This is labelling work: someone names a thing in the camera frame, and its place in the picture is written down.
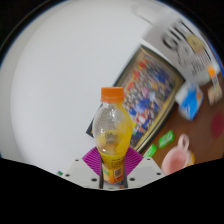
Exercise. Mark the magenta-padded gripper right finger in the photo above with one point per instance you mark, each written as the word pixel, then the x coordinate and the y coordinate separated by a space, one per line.
pixel 141 168

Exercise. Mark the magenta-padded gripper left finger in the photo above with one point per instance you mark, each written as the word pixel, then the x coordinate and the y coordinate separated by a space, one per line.
pixel 87 166

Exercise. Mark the flat round red coaster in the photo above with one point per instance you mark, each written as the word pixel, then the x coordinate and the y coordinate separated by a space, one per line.
pixel 217 124

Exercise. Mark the orange-capped juice bottle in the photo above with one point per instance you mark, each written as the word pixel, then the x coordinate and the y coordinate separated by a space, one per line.
pixel 111 133

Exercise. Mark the green packet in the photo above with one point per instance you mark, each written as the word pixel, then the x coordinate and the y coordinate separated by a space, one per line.
pixel 150 150
pixel 166 139

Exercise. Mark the pink mug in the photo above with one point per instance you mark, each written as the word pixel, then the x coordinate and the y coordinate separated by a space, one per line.
pixel 176 158

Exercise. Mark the white printed appliance box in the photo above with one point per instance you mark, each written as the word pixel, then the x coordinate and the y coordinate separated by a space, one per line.
pixel 181 43

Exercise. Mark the blue and white box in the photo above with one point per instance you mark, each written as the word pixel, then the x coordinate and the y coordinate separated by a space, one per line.
pixel 190 100

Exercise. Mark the gold-framed group photo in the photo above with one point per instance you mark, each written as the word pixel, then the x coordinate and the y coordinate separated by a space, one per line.
pixel 150 96

